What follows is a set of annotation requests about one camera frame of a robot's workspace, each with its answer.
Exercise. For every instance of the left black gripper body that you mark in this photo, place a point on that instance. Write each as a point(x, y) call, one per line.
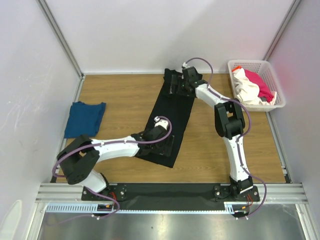
point(162, 149)

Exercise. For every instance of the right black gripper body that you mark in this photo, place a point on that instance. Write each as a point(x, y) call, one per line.
point(175, 85)

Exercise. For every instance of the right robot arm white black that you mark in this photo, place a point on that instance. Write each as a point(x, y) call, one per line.
point(229, 124)

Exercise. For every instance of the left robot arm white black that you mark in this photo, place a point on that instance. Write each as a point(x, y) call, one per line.
point(77, 161)

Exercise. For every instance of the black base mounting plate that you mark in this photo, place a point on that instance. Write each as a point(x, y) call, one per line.
point(177, 196)

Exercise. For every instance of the orange garment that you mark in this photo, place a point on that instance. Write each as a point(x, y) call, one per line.
point(237, 68)

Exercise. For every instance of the cream white t shirt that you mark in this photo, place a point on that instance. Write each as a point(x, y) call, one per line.
point(247, 92)

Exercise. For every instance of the white plastic basket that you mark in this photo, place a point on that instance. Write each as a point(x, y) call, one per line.
point(266, 72)

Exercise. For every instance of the folded blue t shirt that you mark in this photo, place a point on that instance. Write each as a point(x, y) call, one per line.
point(84, 119)

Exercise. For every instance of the pink t shirt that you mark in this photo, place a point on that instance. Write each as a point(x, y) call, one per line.
point(264, 91)

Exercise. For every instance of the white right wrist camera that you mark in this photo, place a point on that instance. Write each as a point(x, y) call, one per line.
point(184, 65)

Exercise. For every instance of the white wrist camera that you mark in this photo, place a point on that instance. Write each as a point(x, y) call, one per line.
point(161, 122)
point(184, 65)

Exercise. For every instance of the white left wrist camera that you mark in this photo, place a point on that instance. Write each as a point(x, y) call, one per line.
point(161, 122)

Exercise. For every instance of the aluminium frame rail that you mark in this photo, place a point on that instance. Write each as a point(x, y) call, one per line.
point(64, 198)

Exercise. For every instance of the right aluminium corner post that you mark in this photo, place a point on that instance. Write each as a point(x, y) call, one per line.
point(282, 28)

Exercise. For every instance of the aluminium corner post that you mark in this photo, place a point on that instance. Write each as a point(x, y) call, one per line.
point(282, 28)
point(45, 8)

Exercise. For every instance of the left aluminium corner post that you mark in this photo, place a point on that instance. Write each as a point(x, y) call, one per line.
point(45, 8)

